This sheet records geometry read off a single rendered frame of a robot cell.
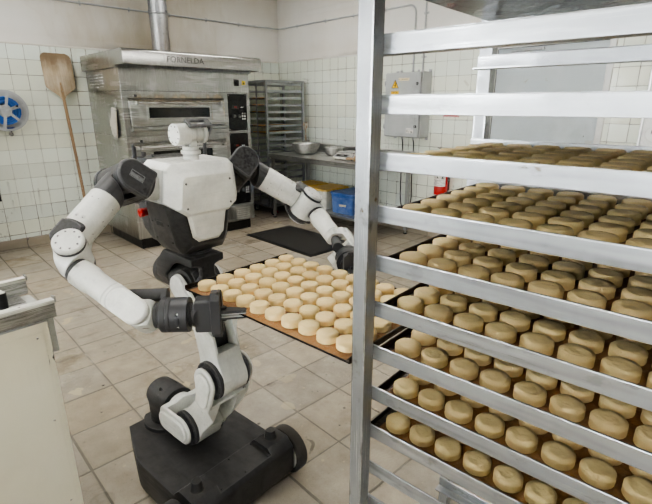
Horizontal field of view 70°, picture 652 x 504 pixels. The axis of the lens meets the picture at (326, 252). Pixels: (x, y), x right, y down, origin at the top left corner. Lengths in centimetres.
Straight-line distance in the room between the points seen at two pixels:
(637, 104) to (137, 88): 489
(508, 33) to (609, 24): 12
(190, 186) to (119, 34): 493
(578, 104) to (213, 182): 113
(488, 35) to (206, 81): 500
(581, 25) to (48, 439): 185
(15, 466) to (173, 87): 419
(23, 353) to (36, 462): 40
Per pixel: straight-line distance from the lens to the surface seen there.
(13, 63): 599
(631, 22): 67
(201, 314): 118
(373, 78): 77
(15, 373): 179
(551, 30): 69
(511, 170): 70
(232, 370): 170
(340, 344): 99
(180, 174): 148
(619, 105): 66
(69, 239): 133
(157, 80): 534
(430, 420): 90
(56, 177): 607
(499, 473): 96
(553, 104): 68
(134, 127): 519
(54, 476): 202
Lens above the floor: 150
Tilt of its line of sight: 18 degrees down
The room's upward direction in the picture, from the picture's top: straight up
